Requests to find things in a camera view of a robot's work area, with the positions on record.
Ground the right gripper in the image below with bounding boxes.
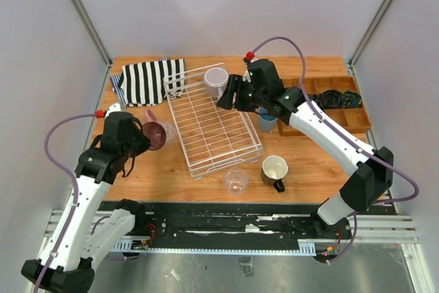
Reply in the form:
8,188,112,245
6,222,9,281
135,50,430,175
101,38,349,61
216,75,267,113

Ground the lilac grey mug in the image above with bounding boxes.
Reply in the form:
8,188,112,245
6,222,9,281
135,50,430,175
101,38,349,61
203,67,229,99

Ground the pink ghost mug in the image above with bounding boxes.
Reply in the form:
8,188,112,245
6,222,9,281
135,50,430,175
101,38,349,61
142,109,178,151

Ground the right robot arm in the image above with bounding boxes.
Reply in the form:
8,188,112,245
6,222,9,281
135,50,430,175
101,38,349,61
217,59,394,238

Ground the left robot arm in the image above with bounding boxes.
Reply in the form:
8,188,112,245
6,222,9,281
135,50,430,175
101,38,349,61
21,110,151,292

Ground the plain blue cup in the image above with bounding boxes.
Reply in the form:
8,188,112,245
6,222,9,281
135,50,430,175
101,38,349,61
258,107,277,132

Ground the black white striped cloth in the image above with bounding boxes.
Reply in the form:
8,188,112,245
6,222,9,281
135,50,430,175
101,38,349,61
118,58,186,107

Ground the clear glass cup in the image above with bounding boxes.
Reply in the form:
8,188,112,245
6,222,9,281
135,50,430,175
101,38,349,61
224,167,249,195

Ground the black white-lined mug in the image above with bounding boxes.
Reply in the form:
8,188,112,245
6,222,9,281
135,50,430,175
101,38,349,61
261,155,289,193

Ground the dark coiled item middle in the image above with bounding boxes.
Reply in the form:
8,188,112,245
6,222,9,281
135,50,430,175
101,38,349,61
321,89,344,109

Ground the wooden compartment tray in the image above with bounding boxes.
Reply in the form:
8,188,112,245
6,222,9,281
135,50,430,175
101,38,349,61
276,75,372,137

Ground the dark coiled item right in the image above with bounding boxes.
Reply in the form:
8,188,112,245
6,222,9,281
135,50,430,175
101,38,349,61
343,90,362,108

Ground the white wire dish rack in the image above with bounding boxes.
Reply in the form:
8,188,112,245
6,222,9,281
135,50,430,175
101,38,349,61
164,63,263,180

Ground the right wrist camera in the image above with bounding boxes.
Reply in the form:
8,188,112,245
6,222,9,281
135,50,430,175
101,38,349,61
243,51,255,82

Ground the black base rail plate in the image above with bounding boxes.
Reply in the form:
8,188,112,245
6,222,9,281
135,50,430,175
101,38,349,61
112,200,353,252

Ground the grey slotted cable duct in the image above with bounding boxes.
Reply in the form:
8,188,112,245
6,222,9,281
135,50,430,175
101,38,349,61
112,239,316,257

